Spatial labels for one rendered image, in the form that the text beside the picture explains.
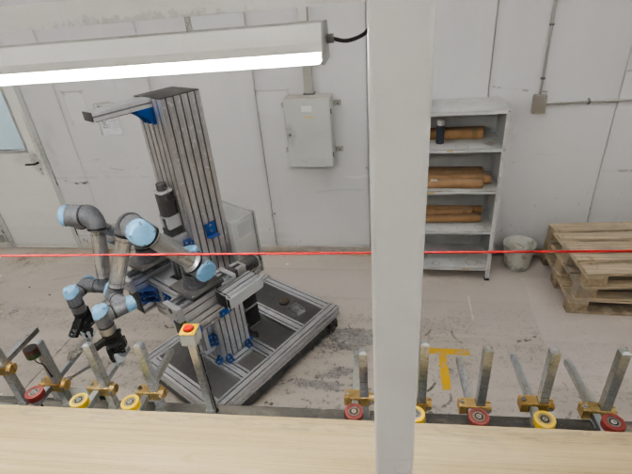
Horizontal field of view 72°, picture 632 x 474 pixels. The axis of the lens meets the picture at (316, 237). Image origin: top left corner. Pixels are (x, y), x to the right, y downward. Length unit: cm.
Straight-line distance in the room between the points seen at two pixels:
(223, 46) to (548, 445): 173
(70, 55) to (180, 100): 134
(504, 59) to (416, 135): 368
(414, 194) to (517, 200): 409
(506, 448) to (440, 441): 24
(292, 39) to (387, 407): 73
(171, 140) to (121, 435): 141
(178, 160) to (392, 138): 216
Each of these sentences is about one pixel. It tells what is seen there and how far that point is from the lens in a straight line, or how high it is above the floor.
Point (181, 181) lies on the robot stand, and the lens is 252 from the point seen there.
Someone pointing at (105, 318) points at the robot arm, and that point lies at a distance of 227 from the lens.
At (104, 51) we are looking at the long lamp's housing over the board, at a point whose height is 236.
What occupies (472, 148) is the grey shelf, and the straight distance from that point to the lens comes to 373.
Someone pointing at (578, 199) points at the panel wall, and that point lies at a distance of 463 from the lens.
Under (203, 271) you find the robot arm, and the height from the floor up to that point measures 122.
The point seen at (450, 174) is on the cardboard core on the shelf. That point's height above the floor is 98.
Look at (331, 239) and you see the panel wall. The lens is 456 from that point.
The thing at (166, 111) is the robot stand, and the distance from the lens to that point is 242.
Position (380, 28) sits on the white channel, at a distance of 36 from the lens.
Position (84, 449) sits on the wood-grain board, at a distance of 217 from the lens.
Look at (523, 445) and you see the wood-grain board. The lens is 197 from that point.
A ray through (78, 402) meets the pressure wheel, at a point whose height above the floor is 90.
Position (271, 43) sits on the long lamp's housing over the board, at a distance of 99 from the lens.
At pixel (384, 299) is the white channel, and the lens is 45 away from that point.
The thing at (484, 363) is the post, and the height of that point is 108.
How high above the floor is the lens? 244
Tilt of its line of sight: 29 degrees down
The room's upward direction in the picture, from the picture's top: 5 degrees counter-clockwise
